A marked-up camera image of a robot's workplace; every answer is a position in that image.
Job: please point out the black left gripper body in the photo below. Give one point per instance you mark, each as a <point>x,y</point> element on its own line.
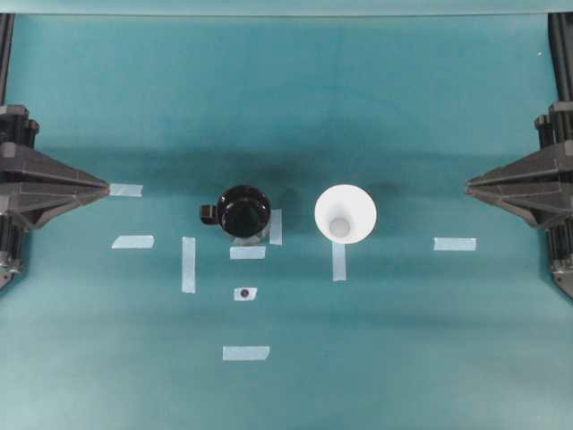
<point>16,129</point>

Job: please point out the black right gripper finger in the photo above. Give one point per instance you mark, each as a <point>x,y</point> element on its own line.
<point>538,210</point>
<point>550,161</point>

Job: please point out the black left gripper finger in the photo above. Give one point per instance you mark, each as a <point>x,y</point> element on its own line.
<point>20,163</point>
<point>33,206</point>

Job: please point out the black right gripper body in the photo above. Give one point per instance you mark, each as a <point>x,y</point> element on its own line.
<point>556,127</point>

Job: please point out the white paper cup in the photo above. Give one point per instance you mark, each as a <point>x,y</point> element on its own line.
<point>345,214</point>

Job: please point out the black cup holder with handle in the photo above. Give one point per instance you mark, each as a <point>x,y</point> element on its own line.
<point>243,212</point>

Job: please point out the blue tape strip under holder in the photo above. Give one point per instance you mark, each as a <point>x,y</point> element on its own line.
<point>247,252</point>

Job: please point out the vertical blue tape under cup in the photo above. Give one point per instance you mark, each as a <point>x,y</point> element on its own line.
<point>339,262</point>

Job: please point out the vertical blue tape beside holder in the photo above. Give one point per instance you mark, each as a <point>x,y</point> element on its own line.
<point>275,228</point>

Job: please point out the blue tape strip far left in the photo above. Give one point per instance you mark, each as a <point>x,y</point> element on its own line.
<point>125,190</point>

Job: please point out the blue tape strip lower left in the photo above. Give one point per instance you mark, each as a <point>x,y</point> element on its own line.
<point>133,242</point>

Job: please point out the blue tape strip right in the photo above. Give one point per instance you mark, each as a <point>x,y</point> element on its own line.
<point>454,244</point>

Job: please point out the blue tape with dark dot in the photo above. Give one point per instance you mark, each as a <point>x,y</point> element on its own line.
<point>245,294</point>

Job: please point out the blue tape strip bottom centre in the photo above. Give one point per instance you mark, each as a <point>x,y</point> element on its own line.
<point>245,353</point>

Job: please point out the black right frame rail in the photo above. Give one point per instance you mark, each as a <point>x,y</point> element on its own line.
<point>561,39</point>

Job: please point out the black frame rail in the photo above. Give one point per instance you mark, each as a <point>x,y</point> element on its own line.
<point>6,38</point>
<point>561,39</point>

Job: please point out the black left frame rail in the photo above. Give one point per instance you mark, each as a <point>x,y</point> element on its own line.
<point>6,38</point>

